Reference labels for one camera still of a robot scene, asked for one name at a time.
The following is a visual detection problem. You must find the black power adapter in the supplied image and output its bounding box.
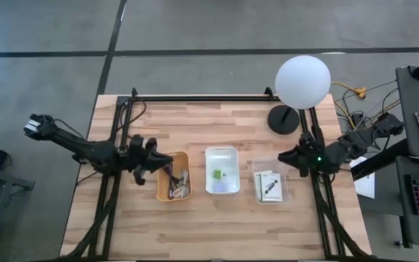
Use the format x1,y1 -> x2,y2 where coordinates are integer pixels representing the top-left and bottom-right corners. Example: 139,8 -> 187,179
351,112 -> 370,128

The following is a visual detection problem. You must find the white paper sheet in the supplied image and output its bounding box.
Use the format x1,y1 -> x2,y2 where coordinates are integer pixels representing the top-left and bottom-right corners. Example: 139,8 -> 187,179
348,156 -> 376,199

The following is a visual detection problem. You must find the white globe lamp black base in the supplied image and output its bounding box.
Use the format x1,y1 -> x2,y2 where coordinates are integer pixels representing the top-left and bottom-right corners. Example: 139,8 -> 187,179
267,55 -> 332,135

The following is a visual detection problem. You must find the clear plastic bag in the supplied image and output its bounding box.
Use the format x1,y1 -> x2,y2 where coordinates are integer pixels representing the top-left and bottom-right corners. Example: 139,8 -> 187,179
251,156 -> 292,205

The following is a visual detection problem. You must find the black aluminium table frame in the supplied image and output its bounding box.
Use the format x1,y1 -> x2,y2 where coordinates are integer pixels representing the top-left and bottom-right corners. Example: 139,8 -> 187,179
62,87 -> 378,262

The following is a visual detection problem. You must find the yellow plastic bin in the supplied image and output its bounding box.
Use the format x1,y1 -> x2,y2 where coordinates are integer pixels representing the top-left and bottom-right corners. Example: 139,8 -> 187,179
156,151 -> 193,202

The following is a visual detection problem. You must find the grey desk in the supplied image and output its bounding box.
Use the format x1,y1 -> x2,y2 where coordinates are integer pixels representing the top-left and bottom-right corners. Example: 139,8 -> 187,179
394,65 -> 419,162

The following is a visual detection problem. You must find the white green-edged booklet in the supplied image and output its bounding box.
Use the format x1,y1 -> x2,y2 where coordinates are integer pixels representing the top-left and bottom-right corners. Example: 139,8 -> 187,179
254,170 -> 265,202

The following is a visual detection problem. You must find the yellow floor cable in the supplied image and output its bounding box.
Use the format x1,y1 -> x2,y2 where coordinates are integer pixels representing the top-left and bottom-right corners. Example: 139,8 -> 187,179
331,81 -> 402,132

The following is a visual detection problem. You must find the black cable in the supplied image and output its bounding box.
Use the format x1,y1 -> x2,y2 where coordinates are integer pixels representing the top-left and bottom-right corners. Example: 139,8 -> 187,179
167,172 -> 182,191

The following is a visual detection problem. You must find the white plastic bin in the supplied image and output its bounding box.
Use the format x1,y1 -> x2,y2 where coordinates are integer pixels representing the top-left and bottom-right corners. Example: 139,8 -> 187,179
204,146 -> 242,195

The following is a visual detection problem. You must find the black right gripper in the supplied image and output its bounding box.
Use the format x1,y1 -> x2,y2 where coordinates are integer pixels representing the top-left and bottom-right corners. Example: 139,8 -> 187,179
277,131 -> 329,178

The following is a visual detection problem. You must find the light blue braided cable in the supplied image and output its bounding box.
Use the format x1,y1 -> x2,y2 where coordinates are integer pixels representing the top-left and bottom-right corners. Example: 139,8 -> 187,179
175,170 -> 191,198

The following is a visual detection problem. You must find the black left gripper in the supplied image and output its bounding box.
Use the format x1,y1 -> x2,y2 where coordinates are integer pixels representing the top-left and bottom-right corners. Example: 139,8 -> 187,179
126,134 -> 175,186

